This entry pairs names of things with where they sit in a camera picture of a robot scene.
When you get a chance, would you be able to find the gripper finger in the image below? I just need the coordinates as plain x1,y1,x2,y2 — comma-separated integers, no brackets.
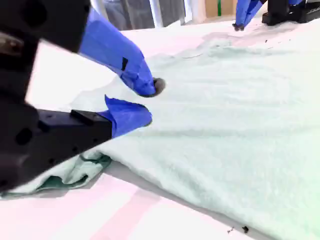
245,0,262,28
79,6,167,99
232,0,249,32
37,94,153,176

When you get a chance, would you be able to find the white post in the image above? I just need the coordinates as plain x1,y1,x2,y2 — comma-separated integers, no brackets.
149,0,164,29

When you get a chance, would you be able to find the pale green T-shirt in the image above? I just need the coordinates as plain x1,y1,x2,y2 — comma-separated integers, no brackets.
0,18,320,240

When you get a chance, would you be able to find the wooden board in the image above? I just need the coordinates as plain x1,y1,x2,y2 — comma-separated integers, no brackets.
204,0,238,19

